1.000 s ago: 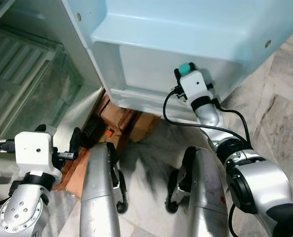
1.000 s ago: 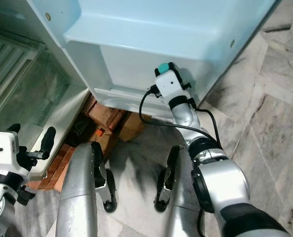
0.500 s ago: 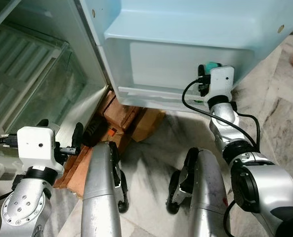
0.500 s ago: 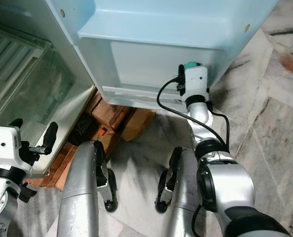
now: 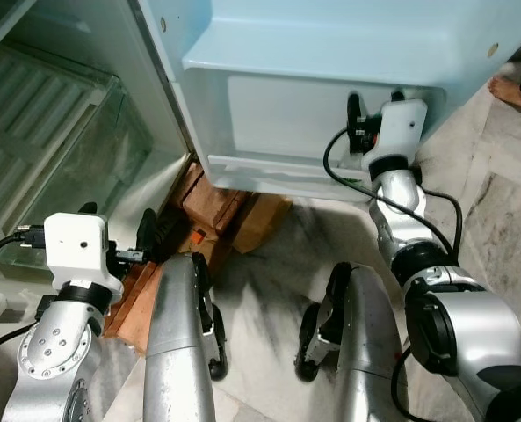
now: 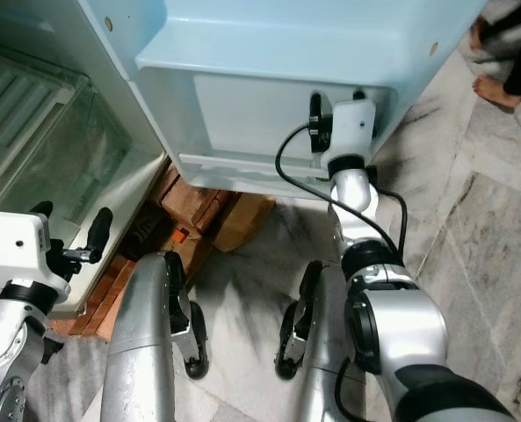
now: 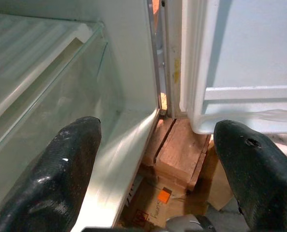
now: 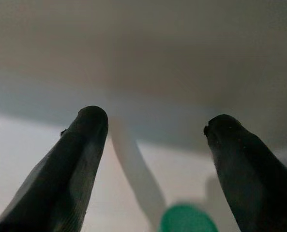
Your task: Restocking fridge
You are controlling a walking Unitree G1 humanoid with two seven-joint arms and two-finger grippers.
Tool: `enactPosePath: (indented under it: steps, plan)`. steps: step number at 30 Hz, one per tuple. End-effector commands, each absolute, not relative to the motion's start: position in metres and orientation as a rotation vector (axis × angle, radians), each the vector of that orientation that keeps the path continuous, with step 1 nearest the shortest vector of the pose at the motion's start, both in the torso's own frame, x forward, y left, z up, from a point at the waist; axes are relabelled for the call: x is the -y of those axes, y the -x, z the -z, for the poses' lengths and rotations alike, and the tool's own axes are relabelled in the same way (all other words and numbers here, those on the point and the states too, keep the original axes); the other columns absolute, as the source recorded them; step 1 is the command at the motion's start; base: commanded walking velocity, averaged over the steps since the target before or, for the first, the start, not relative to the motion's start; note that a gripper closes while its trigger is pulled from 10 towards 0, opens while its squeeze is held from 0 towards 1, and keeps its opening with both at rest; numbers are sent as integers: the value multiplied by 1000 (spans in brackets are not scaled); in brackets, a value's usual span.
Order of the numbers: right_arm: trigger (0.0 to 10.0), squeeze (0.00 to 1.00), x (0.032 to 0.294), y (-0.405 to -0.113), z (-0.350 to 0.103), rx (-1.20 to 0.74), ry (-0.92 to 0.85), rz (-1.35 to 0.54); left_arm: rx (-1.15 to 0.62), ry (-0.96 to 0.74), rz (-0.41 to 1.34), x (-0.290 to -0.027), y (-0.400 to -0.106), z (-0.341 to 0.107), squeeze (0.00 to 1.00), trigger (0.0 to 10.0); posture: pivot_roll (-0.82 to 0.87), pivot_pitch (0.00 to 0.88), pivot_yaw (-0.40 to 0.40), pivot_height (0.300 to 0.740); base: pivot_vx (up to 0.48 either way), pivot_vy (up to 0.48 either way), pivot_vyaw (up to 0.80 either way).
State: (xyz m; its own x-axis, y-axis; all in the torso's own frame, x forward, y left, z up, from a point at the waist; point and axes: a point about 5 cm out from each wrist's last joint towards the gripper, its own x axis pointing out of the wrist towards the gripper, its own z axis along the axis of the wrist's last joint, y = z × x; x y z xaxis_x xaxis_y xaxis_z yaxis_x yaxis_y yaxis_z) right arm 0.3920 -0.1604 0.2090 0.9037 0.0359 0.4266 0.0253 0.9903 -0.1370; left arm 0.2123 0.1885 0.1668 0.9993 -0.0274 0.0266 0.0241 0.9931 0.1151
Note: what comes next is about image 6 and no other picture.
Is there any fridge door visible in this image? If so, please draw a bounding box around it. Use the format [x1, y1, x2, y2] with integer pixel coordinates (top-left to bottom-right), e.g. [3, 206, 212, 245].
[77, 0, 491, 201]

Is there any grey fridge body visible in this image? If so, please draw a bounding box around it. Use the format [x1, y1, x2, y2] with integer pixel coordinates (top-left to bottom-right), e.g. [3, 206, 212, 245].
[0, 0, 175, 310]

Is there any clear crisper drawer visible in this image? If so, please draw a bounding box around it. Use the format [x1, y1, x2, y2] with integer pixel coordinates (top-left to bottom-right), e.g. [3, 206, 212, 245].
[0, 46, 131, 225]

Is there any light wooden block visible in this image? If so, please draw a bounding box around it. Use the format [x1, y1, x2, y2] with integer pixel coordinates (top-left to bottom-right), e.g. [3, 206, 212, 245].
[211, 191, 278, 255]

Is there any silver left robot leg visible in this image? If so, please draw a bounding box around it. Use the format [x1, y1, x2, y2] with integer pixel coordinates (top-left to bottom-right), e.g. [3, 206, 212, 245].
[99, 250, 209, 422]

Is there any silver robot leg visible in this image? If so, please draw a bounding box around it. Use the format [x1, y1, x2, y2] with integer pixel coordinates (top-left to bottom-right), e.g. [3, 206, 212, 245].
[99, 250, 209, 422]
[275, 258, 373, 422]

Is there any silver right robot leg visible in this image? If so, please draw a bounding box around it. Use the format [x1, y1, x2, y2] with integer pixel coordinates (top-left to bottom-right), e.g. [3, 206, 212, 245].
[275, 258, 373, 422]

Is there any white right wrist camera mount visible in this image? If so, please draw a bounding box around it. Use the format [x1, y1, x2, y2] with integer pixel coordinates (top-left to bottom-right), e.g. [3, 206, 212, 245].
[327, 98, 378, 161]

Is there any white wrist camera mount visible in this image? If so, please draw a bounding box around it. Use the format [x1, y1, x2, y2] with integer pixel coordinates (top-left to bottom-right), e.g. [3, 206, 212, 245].
[0, 211, 54, 297]
[327, 98, 378, 161]

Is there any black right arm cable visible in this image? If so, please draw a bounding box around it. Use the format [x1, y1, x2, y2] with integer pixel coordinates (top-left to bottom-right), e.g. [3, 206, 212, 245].
[273, 123, 411, 258]

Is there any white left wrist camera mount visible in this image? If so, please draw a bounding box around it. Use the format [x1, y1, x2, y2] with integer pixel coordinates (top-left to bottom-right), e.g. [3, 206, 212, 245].
[0, 211, 54, 297]

